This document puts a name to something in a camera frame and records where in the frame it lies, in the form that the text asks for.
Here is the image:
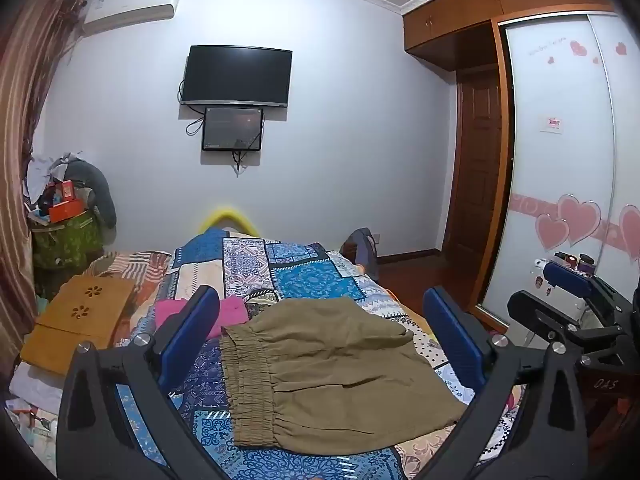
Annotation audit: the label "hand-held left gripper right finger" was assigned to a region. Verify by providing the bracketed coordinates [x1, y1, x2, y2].
[412, 287, 588, 480]

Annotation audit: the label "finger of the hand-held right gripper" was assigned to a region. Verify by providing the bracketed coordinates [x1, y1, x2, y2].
[507, 290, 586, 347]
[544, 261, 601, 293]

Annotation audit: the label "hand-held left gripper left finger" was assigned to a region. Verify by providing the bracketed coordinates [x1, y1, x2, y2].
[56, 285, 231, 480]

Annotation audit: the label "olive green pants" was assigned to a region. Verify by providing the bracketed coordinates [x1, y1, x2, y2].
[220, 296, 468, 457]

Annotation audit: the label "white small cabinet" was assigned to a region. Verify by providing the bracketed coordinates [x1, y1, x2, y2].
[531, 255, 608, 333]

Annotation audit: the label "pink folded cloth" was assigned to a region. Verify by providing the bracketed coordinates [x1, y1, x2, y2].
[152, 297, 248, 341]

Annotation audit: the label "striped bed sheet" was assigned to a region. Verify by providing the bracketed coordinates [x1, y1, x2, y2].
[95, 251, 171, 301]

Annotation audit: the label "wooden lap desk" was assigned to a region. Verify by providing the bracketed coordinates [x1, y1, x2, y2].
[20, 275, 137, 376]

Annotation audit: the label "blue patchwork blanket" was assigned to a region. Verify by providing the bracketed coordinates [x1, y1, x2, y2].
[115, 227, 506, 480]

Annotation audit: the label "yellow bed headboard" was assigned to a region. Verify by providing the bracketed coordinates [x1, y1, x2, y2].
[197, 204, 261, 236]

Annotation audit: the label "dark blue backpack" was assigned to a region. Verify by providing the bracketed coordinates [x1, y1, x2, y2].
[340, 227, 381, 281]

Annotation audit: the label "brown wooden door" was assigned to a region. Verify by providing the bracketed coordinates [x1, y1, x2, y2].
[442, 72, 503, 261]

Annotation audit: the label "wooden wardrobe with heart stickers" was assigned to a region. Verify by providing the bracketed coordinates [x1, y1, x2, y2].
[402, 0, 640, 331]

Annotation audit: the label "green patterned cloth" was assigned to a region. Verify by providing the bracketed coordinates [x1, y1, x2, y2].
[31, 210, 103, 271]

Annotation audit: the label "grey plush toy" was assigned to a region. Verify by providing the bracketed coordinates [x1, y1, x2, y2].
[65, 157, 118, 228]

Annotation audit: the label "orange box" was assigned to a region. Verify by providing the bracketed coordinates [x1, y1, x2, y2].
[47, 195, 83, 223]

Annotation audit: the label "white clothes pile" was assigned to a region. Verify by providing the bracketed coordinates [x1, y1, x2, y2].
[25, 152, 66, 203]

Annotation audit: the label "brown striped curtain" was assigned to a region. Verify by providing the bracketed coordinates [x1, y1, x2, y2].
[0, 0, 86, 341]

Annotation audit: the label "white air conditioner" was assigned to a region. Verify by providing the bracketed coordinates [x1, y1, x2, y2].
[82, 0, 181, 37]

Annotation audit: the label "small black wall monitor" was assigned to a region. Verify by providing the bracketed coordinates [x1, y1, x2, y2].
[201, 106, 265, 152]

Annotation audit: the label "black wall television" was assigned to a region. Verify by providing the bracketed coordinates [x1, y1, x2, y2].
[181, 45, 293, 109]

